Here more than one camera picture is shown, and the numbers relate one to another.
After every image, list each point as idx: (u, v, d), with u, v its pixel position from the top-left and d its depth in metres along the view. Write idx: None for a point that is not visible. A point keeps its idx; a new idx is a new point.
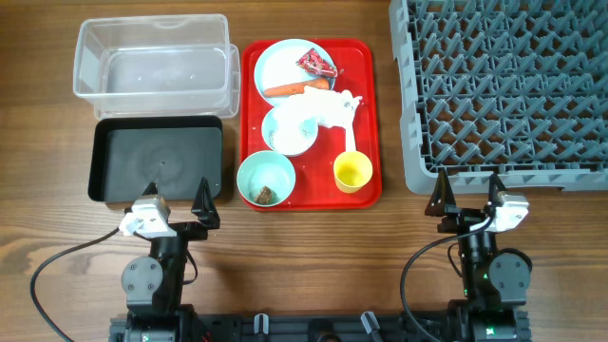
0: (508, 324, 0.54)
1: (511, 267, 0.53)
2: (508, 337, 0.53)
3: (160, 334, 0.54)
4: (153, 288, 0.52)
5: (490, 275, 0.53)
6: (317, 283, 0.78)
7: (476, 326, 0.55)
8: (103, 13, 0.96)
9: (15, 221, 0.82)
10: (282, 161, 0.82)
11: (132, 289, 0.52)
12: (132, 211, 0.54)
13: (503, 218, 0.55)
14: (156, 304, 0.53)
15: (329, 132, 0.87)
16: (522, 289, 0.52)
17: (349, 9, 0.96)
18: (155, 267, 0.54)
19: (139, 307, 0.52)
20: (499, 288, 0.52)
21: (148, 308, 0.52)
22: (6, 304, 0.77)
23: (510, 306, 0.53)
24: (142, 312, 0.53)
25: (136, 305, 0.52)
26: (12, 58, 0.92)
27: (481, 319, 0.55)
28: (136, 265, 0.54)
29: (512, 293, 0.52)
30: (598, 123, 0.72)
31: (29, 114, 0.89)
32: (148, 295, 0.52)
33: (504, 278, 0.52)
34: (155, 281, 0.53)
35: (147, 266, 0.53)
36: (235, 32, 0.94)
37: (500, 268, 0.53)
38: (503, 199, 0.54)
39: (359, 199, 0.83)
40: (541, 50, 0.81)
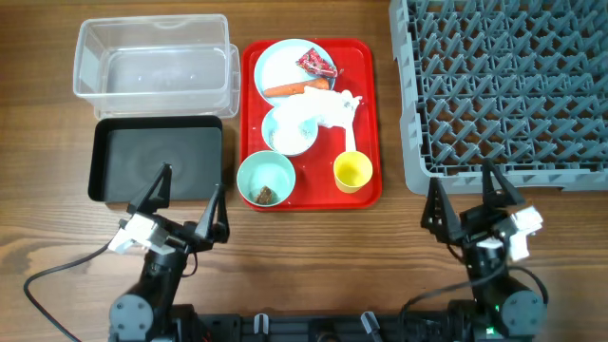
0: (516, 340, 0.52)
1: (526, 304, 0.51)
2: None
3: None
4: (145, 329, 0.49)
5: (503, 313, 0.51)
6: (316, 284, 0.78)
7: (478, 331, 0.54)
8: (104, 13, 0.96)
9: (15, 221, 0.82)
10: (281, 160, 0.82)
11: (123, 329, 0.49)
12: (123, 229, 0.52)
13: (518, 244, 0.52)
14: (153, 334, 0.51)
15: (329, 132, 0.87)
16: (532, 324, 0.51)
17: (349, 9, 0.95)
18: (143, 306, 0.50)
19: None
20: (509, 323, 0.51)
21: None
22: (6, 304, 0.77)
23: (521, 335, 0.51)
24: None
25: None
26: (12, 59, 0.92)
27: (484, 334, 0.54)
28: (123, 304, 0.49)
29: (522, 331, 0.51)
30: (598, 123, 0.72)
31: (29, 114, 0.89)
32: (142, 333, 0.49)
33: (516, 316, 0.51)
34: (146, 321, 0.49)
35: (135, 305, 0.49)
36: (235, 32, 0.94)
37: (514, 305, 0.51)
38: (516, 223, 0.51)
39: (358, 198, 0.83)
40: (541, 50, 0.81)
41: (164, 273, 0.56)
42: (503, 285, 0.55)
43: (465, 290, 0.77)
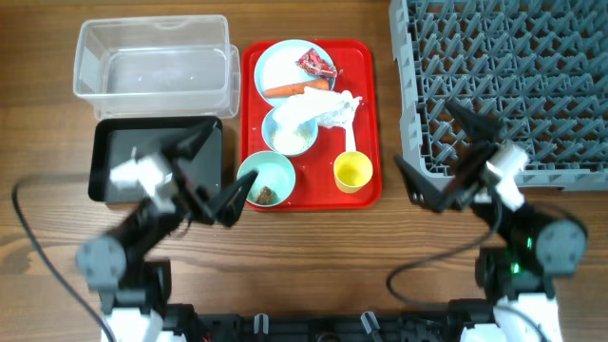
0: (532, 287, 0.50)
1: (564, 237, 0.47)
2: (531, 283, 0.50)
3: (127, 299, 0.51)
4: (117, 274, 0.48)
5: (538, 249, 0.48)
6: (317, 284, 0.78)
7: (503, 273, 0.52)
8: (104, 14, 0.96)
9: (15, 221, 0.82)
10: (282, 161, 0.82)
11: (91, 275, 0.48)
12: (137, 163, 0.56)
13: (506, 190, 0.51)
14: (126, 281, 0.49)
15: (329, 132, 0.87)
16: (570, 260, 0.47)
17: (349, 10, 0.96)
18: (113, 249, 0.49)
19: (101, 285, 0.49)
20: (543, 260, 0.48)
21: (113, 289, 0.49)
22: (6, 304, 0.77)
23: (544, 286, 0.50)
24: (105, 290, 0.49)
25: (100, 287, 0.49)
26: (13, 59, 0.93)
27: (505, 278, 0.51)
28: (90, 249, 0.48)
29: (560, 275, 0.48)
30: (598, 123, 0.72)
31: (29, 114, 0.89)
32: (111, 279, 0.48)
33: (553, 251, 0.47)
34: (117, 265, 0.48)
35: (104, 249, 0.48)
36: (235, 32, 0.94)
37: (551, 239, 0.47)
38: (497, 172, 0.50)
39: (359, 198, 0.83)
40: (541, 51, 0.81)
41: (152, 222, 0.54)
42: (522, 220, 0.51)
43: (465, 290, 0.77)
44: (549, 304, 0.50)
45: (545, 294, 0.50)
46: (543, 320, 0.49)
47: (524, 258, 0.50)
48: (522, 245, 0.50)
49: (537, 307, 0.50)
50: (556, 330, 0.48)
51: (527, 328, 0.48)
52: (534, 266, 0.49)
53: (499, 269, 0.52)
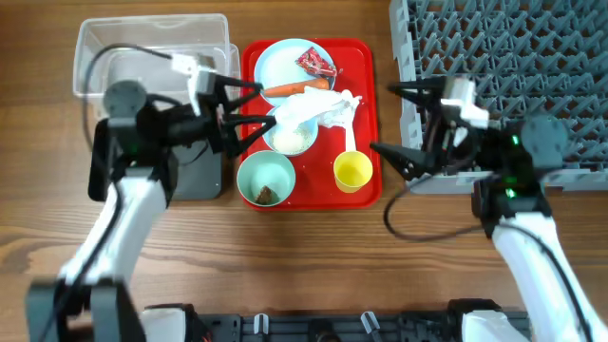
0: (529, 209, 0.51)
1: (546, 129, 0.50)
2: (526, 206, 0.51)
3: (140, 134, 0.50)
4: (137, 110, 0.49)
5: (522, 143, 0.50)
6: (317, 283, 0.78)
7: (498, 196, 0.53)
8: (104, 13, 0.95)
9: (15, 221, 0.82)
10: (282, 161, 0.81)
11: (113, 109, 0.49)
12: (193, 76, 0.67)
13: (469, 108, 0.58)
14: (141, 129, 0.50)
15: (329, 132, 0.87)
16: (557, 151, 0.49)
17: (348, 9, 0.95)
18: (138, 90, 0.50)
19: (123, 121, 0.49)
20: (531, 152, 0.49)
21: (132, 132, 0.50)
22: (6, 304, 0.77)
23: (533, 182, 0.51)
24: (124, 134, 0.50)
25: (120, 124, 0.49)
26: (12, 58, 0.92)
27: (503, 203, 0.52)
28: (118, 88, 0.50)
29: (545, 163, 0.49)
30: (598, 123, 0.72)
31: (28, 114, 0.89)
32: (131, 115, 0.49)
33: (538, 141, 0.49)
34: (139, 104, 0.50)
35: (130, 88, 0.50)
36: (234, 31, 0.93)
37: (534, 131, 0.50)
38: (453, 102, 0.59)
39: (358, 198, 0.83)
40: (541, 50, 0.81)
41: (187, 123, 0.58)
42: (502, 142, 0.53)
43: (465, 290, 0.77)
44: (547, 222, 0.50)
45: (542, 214, 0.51)
46: (544, 234, 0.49)
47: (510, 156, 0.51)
48: (508, 146, 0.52)
49: (536, 223, 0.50)
50: (556, 243, 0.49)
51: (526, 241, 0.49)
52: (519, 159, 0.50)
53: (493, 185, 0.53)
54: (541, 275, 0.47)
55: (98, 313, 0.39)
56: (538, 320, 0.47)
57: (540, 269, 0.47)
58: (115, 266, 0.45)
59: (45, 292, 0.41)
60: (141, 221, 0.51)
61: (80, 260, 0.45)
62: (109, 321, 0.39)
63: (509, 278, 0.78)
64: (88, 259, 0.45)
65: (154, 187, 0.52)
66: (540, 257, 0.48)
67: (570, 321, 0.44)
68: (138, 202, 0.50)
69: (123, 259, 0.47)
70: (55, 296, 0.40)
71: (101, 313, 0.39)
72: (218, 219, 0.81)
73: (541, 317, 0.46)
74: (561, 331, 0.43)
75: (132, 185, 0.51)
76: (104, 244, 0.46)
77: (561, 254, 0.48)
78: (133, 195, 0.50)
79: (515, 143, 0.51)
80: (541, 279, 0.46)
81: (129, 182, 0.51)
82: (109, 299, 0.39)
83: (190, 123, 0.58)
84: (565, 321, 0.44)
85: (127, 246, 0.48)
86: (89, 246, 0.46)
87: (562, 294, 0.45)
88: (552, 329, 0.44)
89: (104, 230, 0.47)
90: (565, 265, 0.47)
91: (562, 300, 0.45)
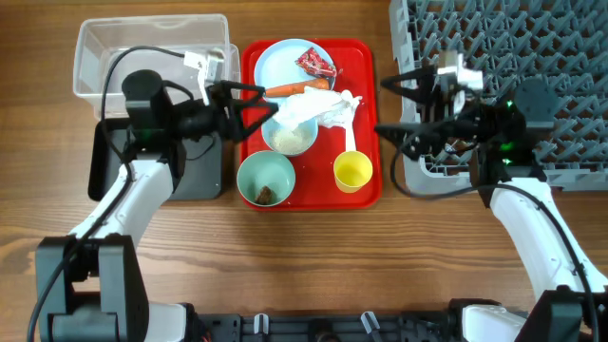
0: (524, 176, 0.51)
1: (540, 91, 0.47)
2: (519, 173, 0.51)
3: (150, 120, 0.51)
4: (152, 96, 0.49)
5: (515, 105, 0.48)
6: (317, 283, 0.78)
7: (495, 161, 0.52)
8: (104, 14, 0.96)
9: (15, 221, 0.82)
10: (282, 161, 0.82)
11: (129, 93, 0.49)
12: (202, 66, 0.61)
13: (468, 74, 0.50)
14: (153, 114, 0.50)
15: (329, 132, 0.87)
16: (549, 114, 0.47)
17: (349, 9, 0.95)
18: (155, 78, 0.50)
19: (138, 104, 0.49)
20: (524, 112, 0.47)
21: (146, 116, 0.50)
22: (6, 304, 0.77)
23: (526, 142, 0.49)
24: (142, 116, 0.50)
25: (135, 107, 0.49)
26: (12, 58, 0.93)
27: (499, 169, 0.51)
28: (135, 75, 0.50)
29: (540, 115, 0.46)
30: (598, 123, 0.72)
31: (29, 114, 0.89)
32: (147, 100, 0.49)
33: (530, 104, 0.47)
34: (155, 90, 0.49)
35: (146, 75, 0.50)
36: (235, 32, 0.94)
37: (525, 93, 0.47)
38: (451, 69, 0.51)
39: (358, 198, 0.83)
40: (541, 50, 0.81)
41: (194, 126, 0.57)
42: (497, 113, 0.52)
43: (465, 290, 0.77)
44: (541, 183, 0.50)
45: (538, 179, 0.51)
46: (539, 192, 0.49)
47: (505, 123, 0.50)
48: (504, 114, 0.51)
49: (531, 185, 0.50)
50: (550, 200, 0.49)
51: (522, 199, 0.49)
52: (513, 122, 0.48)
53: (491, 155, 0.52)
54: (537, 229, 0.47)
55: (107, 272, 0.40)
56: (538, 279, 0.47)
57: (536, 223, 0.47)
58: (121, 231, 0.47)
59: (57, 246, 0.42)
60: (148, 198, 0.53)
61: (88, 221, 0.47)
62: (116, 282, 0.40)
63: (509, 278, 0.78)
64: (97, 221, 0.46)
65: (162, 170, 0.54)
66: (536, 214, 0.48)
67: (566, 270, 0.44)
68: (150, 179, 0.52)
69: (128, 229, 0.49)
70: (66, 250, 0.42)
71: (111, 275, 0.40)
72: (218, 219, 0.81)
73: (538, 270, 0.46)
74: (558, 280, 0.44)
75: (143, 164, 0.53)
76: (113, 211, 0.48)
77: (555, 209, 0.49)
78: (144, 172, 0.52)
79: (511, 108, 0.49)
80: (537, 234, 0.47)
81: (140, 161, 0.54)
82: (119, 257, 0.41)
83: (199, 119, 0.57)
84: (561, 270, 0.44)
85: (136, 217, 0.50)
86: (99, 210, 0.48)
87: (559, 246, 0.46)
88: (550, 279, 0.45)
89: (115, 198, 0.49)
90: (560, 218, 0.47)
91: (559, 252, 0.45)
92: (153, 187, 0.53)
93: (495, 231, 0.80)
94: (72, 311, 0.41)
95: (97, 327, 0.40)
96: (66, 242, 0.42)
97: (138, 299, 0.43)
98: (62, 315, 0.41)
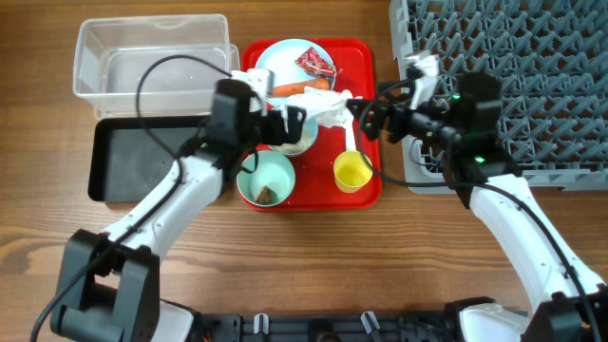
0: (501, 172, 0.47)
1: (477, 80, 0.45)
2: (494, 171, 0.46)
3: (225, 121, 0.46)
4: (239, 116, 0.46)
5: (464, 97, 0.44)
6: (317, 284, 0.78)
7: (467, 162, 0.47)
8: (104, 13, 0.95)
9: (15, 221, 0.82)
10: (282, 161, 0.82)
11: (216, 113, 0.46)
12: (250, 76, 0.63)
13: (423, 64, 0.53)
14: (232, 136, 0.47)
15: (329, 132, 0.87)
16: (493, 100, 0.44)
17: (348, 9, 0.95)
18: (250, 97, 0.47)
19: (220, 100, 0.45)
20: (466, 103, 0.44)
21: (223, 137, 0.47)
22: (6, 304, 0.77)
23: (487, 129, 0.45)
24: (220, 135, 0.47)
25: (219, 123, 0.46)
26: (12, 58, 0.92)
27: (475, 173, 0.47)
28: (226, 85, 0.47)
29: (486, 97, 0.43)
30: (598, 123, 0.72)
31: (29, 114, 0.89)
32: (231, 122, 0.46)
33: (475, 91, 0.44)
34: (239, 112, 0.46)
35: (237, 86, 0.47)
36: (235, 32, 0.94)
37: (466, 83, 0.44)
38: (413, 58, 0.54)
39: (357, 198, 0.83)
40: (541, 50, 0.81)
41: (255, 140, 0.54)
42: (454, 112, 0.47)
43: (465, 290, 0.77)
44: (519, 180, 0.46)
45: (514, 173, 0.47)
46: (517, 188, 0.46)
47: (464, 121, 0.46)
48: (455, 107, 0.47)
49: (508, 180, 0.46)
50: (530, 196, 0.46)
51: (502, 199, 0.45)
52: (466, 114, 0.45)
53: (460, 160, 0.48)
54: (522, 229, 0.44)
55: (125, 288, 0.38)
56: (528, 282, 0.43)
57: (518, 223, 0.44)
58: (157, 242, 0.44)
59: (86, 247, 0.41)
60: (191, 205, 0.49)
61: (124, 223, 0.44)
62: (129, 300, 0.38)
63: (510, 278, 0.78)
64: (133, 227, 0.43)
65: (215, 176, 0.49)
66: (516, 214, 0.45)
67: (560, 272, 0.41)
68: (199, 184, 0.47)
69: (165, 238, 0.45)
70: (95, 251, 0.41)
71: (126, 293, 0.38)
72: (218, 219, 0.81)
73: (528, 275, 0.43)
74: (550, 287, 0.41)
75: (197, 165, 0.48)
76: (152, 217, 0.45)
77: (535, 204, 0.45)
78: (196, 176, 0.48)
79: (458, 100, 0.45)
80: (521, 233, 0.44)
81: (192, 162, 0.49)
82: (139, 281, 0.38)
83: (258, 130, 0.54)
84: (554, 275, 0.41)
85: (175, 225, 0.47)
86: (140, 210, 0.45)
87: (545, 246, 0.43)
88: (542, 286, 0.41)
89: (158, 199, 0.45)
90: (543, 216, 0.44)
91: (547, 255, 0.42)
92: (198, 193, 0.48)
93: None
94: (85, 307, 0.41)
95: (104, 332, 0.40)
96: (96, 241, 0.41)
97: (150, 318, 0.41)
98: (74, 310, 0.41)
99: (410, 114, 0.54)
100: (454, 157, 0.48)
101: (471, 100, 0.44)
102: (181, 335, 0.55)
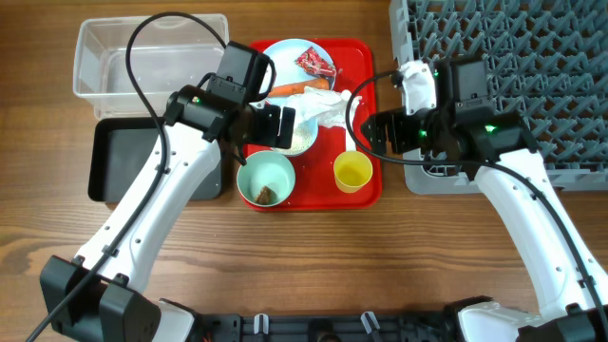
0: (512, 144, 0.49)
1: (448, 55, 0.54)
2: (505, 142, 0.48)
3: (237, 71, 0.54)
4: (251, 66, 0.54)
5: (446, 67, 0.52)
6: (317, 284, 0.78)
7: (476, 132, 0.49)
8: (104, 13, 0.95)
9: (15, 221, 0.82)
10: (282, 161, 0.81)
11: (229, 62, 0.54)
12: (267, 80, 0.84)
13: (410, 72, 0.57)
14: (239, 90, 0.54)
15: (329, 131, 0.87)
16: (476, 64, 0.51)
17: (349, 9, 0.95)
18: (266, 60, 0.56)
19: (237, 53, 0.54)
20: (448, 67, 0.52)
21: (230, 90, 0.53)
22: (6, 304, 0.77)
23: (476, 90, 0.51)
24: (226, 85, 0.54)
25: (235, 71, 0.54)
26: (12, 58, 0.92)
27: (483, 142, 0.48)
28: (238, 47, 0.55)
29: (464, 60, 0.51)
30: (598, 123, 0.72)
31: (29, 114, 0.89)
32: (244, 69, 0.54)
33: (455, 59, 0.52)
34: (250, 65, 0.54)
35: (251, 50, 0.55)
36: (234, 31, 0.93)
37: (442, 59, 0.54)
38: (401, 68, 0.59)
39: (358, 199, 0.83)
40: (541, 50, 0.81)
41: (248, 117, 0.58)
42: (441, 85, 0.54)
43: (465, 290, 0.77)
44: (532, 159, 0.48)
45: (526, 148, 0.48)
46: (532, 173, 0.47)
47: (445, 90, 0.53)
48: (441, 84, 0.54)
49: (521, 162, 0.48)
50: (544, 181, 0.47)
51: (515, 185, 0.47)
52: (452, 80, 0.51)
53: (466, 128, 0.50)
54: (535, 223, 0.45)
55: (105, 308, 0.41)
56: (537, 277, 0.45)
57: (532, 215, 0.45)
58: (136, 252, 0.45)
59: (62, 275, 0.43)
60: (180, 193, 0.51)
61: (101, 245, 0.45)
62: (114, 315, 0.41)
63: (509, 278, 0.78)
64: (107, 250, 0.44)
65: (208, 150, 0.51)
66: (531, 203, 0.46)
67: (573, 273, 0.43)
68: (186, 168, 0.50)
69: (147, 245, 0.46)
70: (70, 282, 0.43)
71: (110, 319, 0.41)
72: (218, 219, 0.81)
73: (538, 271, 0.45)
74: (564, 296, 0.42)
75: (182, 141, 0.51)
76: (129, 233, 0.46)
77: (553, 196, 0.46)
78: (182, 160, 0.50)
79: (438, 76, 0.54)
80: (535, 229, 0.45)
81: (181, 129, 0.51)
82: (115, 312, 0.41)
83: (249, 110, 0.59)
84: (568, 279, 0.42)
85: (156, 233, 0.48)
86: (118, 221, 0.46)
87: (560, 244, 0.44)
88: (554, 288, 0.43)
89: (132, 215, 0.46)
90: (559, 206, 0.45)
91: (562, 257, 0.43)
92: (181, 183, 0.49)
93: (495, 231, 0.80)
94: (80, 322, 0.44)
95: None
96: (71, 271, 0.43)
97: (142, 322, 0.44)
98: (68, 326, 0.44)
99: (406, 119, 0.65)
100: (463, 127, 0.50)
101: (450, 64, 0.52)
102: (181, 336, 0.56)
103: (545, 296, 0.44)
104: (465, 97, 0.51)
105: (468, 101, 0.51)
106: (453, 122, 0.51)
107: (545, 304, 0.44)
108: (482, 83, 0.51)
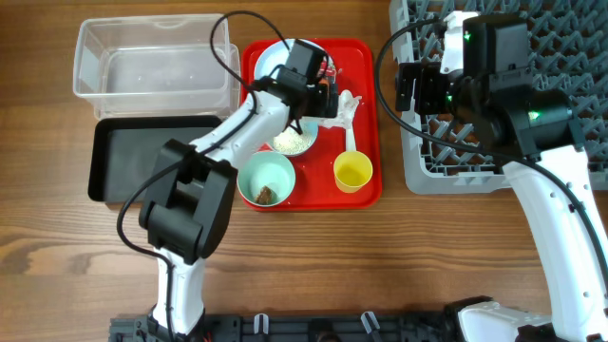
0: (556, 136, 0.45)
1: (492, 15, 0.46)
2: (554, 122, 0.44)
3: (300, 62, 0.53)
4: (313, 59, 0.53)
5: (479, 33, 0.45)
6: (317, 284, 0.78)
7: (518, 115, 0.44)
8: (104, 13, 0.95)
9: (14, 221, 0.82)
10: (282, 161, 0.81)
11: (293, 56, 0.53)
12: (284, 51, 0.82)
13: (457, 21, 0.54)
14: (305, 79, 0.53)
15: (329, 132, 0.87)
16: (512, 31, 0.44)
17: (349, 9, 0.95)
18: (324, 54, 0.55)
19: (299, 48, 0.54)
20: (484, 31, 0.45)
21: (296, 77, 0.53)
22: (6, 304, 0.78)
23: (515, 61, 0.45)
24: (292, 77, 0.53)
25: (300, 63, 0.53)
26: (12, 58, 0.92)
27: (527, 129, 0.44)
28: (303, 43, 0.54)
29: (503, 23, 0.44)
30: (598, 123, 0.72)
31: (28, 114, 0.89)
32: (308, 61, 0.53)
33: (493, 21, 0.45)
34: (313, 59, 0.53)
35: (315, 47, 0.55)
36: (235, 32, 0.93)
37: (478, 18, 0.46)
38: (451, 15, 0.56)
39: (358, 199, 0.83)
40: (541, 50, 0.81)
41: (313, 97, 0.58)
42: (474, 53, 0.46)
43: (465, 290, 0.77)
44: (577, 156, 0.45)
45: (572, 145, 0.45)
46: (573, 179, 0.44)
47: (476, 55, 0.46)
48: (472, 53, 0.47)
49: (562, 160, 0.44)
50: (586, 188, 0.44)
51: (553, 193, 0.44)
52: (489, 47, 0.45)
53: (505, 108, 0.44)
54: (570, 240, 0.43)
55: (208, 191, 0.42)
56: (558, 294, 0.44)
57: (569, 231, 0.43)
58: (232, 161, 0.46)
59: (177, 149, 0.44)
60: (263, 135, 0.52)
61: (208, 141, 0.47)
62: (214, 199, 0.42)
63: (509, 278, 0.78)
64: (216, 143, 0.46)
65: (284, 112, 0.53)
66: (568, 217, 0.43)
67: (600, 299, 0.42)
68: (271, 116, 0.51)
69: (237, 161, 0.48)
70: (185, 158, 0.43)
71: (209, 199, 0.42)
72: None
73: (561, 289, 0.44)
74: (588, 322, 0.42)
75: (270, 101, 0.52)
76: (231, 139, 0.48)
77: (592, 208, 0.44)
78: (267, 108, 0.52)
79: (471, 39, 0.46)
80: (569, 248, 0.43)
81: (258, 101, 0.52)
82: (221, 187, 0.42)
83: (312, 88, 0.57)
84: (596, 304, 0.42)
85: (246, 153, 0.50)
86: (221, 130, 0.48)
87: (593, 267, 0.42)
88: (577, 312, 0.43)
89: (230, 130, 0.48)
90: (596, 220, 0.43)
91: (594, 281, 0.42)
92: (267, 126, 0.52)
93: (495, 231, 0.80)
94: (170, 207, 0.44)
95: (187, 225, 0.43)
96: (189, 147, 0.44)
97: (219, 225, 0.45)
98: (160, 207, 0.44)
99: (437, 74, 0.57)
100: (503, 108, 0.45)
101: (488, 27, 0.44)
102: (193, 321, 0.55)
103: (563, 315, 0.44)
104: (502, 70, 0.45)
105: (504, 73, 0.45)
106: (486, 98, 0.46)
107: (562, 322, 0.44)
108: (522, 53, 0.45)
